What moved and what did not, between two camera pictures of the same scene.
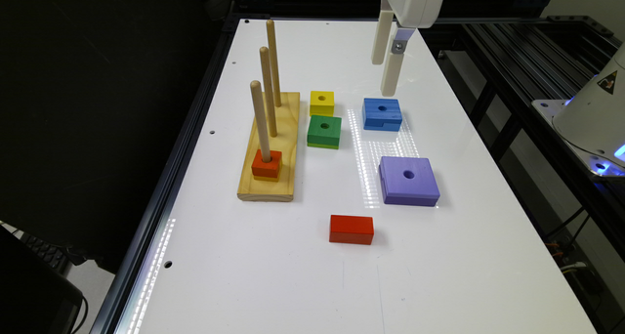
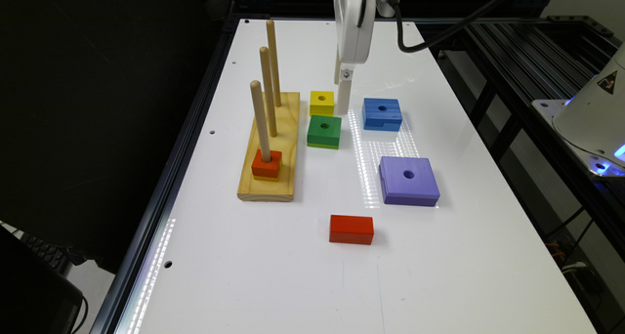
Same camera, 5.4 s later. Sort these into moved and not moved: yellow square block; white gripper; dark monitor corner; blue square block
Moved: white gripper
Not moved: blue square block; dark monitor corner; yellow square block
